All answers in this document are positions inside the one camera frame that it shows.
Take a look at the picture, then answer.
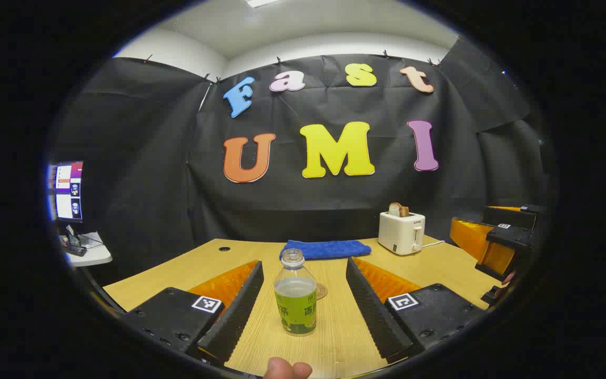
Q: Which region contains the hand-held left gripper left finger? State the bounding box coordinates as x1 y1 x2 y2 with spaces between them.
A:
124 259 265 368

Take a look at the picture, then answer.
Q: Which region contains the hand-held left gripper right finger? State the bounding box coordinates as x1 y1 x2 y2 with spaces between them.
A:
345 256 485 364

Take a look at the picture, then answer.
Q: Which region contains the green label water bottle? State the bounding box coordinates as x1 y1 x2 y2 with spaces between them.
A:
274 248 318 337

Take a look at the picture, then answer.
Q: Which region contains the blue towel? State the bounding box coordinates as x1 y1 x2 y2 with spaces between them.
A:
280 240 372 261

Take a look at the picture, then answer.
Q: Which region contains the white toaster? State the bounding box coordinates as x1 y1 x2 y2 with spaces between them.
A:
378 211 426 256

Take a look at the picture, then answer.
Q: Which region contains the white side table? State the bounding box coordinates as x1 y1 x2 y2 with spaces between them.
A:
58 232 113 267

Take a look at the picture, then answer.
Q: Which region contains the computer monitor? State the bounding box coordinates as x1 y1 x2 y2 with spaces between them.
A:
48 161 85 223

